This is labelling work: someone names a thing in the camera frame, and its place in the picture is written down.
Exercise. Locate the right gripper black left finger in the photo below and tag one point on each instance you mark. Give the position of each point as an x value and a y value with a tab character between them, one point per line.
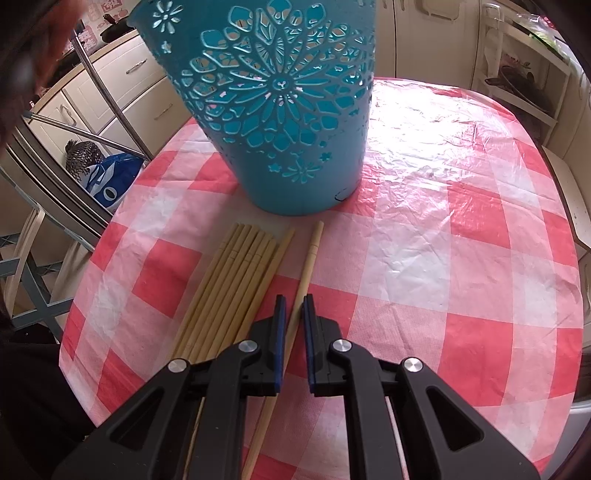
188	420

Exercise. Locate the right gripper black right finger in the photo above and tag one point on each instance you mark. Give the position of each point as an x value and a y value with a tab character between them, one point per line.
402	419

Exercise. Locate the separate bamboo chopstick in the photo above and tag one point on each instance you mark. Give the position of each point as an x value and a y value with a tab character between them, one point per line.
269	403

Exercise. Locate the cream kitchen drawer cabinet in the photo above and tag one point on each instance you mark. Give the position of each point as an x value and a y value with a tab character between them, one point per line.
136	83

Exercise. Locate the bamboo chopstick bundle middle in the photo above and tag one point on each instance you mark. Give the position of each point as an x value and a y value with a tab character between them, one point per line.
214	295

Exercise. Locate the bamboo chopstick bundle right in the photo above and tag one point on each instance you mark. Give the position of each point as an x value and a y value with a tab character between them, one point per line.
234	297

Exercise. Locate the red white checkered tablecloth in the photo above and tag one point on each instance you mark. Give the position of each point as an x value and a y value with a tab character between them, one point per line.
455	249

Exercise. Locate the bamboo chopstick beside bundle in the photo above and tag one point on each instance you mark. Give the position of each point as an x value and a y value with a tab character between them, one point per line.
255	290

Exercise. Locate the blue white plastic bag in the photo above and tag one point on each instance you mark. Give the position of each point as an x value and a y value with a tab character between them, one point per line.
108	182

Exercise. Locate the teal perforated plastic basket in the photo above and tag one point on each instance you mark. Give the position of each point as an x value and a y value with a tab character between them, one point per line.
282	88

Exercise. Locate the white storage trolley rack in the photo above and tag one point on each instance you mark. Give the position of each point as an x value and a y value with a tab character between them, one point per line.
521	64

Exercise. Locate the metal broom pole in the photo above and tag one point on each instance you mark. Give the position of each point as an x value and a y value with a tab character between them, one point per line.
106	95

